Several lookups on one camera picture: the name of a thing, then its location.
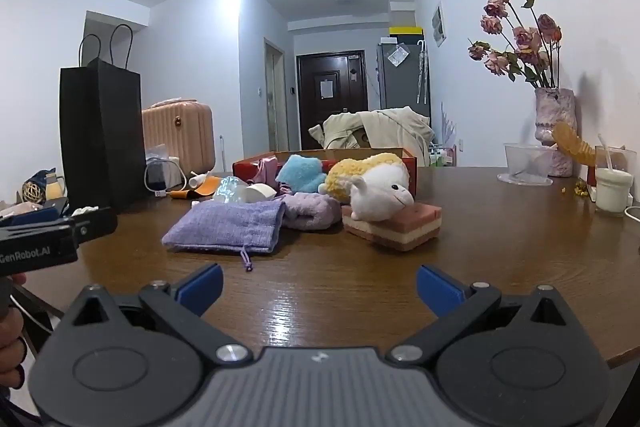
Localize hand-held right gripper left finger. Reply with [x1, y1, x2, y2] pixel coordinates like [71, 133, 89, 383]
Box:
[59, 263, 253, 365]

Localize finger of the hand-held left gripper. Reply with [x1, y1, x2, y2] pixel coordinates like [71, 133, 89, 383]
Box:
[71, 206, 119, 246]
[0, 198, 69, 230]

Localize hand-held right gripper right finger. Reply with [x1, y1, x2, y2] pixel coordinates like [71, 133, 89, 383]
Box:
[387, 264, 583, 365]

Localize purple drawstring pouch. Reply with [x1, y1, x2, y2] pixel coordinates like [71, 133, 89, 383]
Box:
[161, 198, 287, 272]

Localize yellow and white sheep plush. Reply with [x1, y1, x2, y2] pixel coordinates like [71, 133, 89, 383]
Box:
[318, 153, 416, 223]

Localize red cardboard box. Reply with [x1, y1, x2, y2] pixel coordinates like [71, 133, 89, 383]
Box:
[232, 148, 418, 198]

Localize lilac fluffy cloth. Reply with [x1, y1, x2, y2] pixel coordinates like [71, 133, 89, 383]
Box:
[282, 193, 343, 233]

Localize person's left hand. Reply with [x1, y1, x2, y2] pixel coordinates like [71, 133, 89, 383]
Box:
[0, 272, 27, 390]

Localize woven rattan ball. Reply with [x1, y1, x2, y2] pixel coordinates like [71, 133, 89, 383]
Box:
[22, 179, 47, 206]

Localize pink layered sponge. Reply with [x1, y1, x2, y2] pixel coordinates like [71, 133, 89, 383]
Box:
[341, 201, 443, 253]

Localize black paper bag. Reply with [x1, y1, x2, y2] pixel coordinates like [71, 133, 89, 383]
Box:
[59, 24, 148, 214]

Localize orange pouch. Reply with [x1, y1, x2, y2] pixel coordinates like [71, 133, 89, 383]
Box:
[170, 176, 222, 199]

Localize iridescent plastic bag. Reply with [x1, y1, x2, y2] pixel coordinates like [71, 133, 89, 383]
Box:
[212, 176, 251, 204]

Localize pink ribbed suitcase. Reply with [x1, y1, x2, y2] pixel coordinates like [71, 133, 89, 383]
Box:
[141, 98, 216, 175]

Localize blue fluffy plush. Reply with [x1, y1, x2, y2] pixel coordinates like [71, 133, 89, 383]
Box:
[275, 153, 328, 194]

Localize clear plastic container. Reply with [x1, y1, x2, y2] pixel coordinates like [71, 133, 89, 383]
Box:
[497, 142, 558, 186]

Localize beige jacket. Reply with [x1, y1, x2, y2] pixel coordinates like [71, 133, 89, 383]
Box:
[308, 107, 433, 168]

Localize small yellow beads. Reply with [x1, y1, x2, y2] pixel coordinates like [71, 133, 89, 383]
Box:
[560, 177, 592, 198]

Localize white cup with straw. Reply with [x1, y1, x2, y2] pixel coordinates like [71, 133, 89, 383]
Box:
[594, 134, 635, 212]

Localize grey interior door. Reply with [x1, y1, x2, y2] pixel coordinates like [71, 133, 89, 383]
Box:
[264, 38, 290, 152]

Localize dark entrance door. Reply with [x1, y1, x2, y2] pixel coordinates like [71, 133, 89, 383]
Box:
[296, 51, 369, 150]

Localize grey refrigerator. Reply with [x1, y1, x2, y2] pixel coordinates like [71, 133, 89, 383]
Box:
[376, 38, 432, 118]

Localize pink textured glass vase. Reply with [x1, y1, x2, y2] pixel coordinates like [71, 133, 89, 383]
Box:
[534, 87, 577, 178]

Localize folded white umbrella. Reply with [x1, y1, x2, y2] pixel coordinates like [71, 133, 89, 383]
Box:
[416, 41, 430, 105]

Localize dried pink rose bouquet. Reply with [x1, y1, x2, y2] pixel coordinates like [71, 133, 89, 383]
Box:
[467, 0, 563, 90]

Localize white charger cable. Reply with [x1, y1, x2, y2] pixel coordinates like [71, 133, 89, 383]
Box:
[145, 157, 188, 198]

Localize wall picture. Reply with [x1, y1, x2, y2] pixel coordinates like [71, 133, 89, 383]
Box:
[431, 2, 447, 48]

